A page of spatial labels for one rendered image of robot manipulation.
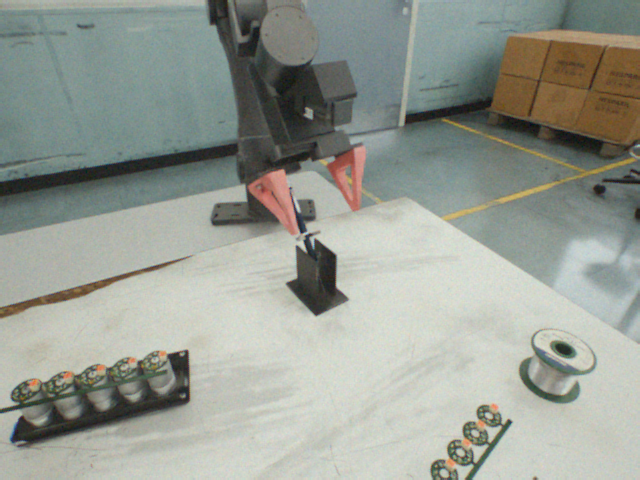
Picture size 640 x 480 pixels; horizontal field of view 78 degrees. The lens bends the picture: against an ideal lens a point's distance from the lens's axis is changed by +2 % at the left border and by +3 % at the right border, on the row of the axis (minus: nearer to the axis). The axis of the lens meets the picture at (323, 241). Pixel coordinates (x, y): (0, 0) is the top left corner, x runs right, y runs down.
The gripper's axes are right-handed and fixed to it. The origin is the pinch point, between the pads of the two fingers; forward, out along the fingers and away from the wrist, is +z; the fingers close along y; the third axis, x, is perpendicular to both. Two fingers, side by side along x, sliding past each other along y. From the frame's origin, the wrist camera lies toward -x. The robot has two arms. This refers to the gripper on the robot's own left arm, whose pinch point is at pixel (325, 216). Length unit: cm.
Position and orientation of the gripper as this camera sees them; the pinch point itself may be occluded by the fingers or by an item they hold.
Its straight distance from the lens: 48.3
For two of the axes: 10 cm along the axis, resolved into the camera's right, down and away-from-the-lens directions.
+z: 3.4, 9.4, 0.8
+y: 8.0, -3.3, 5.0
